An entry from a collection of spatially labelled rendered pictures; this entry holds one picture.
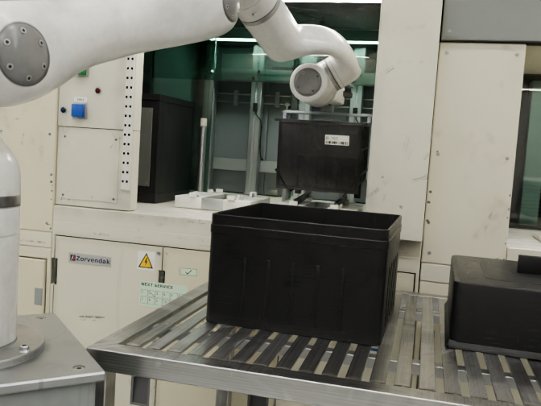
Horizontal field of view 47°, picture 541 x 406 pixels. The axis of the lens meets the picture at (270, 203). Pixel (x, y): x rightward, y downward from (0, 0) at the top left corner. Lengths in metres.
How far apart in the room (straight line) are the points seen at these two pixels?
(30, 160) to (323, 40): 0.78
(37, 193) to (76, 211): 0.11
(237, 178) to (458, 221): 1.18
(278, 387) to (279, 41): 0.73
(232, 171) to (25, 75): 1.66
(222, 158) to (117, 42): 1.46
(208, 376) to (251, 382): 0.06
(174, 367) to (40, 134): 0.93
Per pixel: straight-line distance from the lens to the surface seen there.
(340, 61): 1.38
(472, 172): 1.35
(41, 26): 0.80
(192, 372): 0.83
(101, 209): 1.55
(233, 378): 0.81
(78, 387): 0.80
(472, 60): 1.37
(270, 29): 1.27
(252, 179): 2.28
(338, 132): 1.57
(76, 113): 1.57
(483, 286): 0.97
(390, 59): 1.32
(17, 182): 0.84
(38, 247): 1.66
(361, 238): 0.92
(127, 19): 0.95
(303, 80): 1.38
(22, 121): 1.66
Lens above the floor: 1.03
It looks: 5 degrees down
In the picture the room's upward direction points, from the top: 4 degrees clockwise
